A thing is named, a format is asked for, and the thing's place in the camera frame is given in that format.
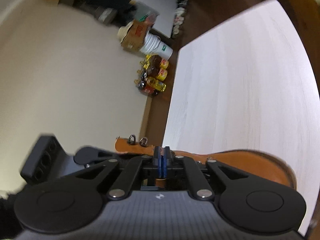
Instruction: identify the white plastic bucket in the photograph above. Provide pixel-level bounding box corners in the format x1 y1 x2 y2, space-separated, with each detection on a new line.
139 33 173 60

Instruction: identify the cooking oil bottles cluster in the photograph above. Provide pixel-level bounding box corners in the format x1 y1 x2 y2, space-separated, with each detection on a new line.
134 55 169 97

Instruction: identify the white shoe cabinet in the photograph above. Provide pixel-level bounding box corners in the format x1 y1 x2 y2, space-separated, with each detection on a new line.
134 0 177 38

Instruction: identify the tan leather boot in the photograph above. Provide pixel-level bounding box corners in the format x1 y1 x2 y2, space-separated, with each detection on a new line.
114 137 297 189

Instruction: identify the brown cardboard box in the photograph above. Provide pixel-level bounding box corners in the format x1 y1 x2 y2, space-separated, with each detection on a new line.
117 20 150 52

